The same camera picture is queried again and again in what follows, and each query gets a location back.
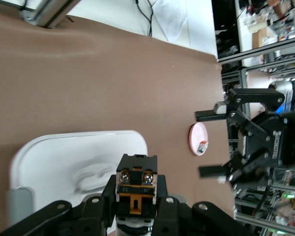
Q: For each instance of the orange and black push-button switch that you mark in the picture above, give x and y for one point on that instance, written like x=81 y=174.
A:
x=137 y=163

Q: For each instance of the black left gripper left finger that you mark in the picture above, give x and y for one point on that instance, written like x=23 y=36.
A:
x=64 y=218

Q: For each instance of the white lidded storage box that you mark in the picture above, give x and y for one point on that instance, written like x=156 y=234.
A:
x=71 y=152

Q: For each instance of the white round plate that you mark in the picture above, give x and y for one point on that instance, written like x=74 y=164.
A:
x=196 y=134

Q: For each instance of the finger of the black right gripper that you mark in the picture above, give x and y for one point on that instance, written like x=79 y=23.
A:
x=211 y=171

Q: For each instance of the grey box latch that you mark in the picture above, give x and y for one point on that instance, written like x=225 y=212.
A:
x=19 y=204

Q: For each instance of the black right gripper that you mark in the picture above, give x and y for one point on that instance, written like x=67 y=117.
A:
x=287 y=137

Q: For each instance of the metal shelving rack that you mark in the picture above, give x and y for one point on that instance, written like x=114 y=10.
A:
x=255 y=50

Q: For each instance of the aluminium camera post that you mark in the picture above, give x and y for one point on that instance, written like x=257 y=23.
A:
x=49 y=12

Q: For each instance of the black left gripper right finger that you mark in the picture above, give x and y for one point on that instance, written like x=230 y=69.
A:
x=186 y=221

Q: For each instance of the brown cardboard box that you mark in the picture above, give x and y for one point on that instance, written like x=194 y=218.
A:
x=263 y=38

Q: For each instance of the white and green push-button switch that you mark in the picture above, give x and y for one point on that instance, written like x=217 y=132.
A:
x=202 y=147

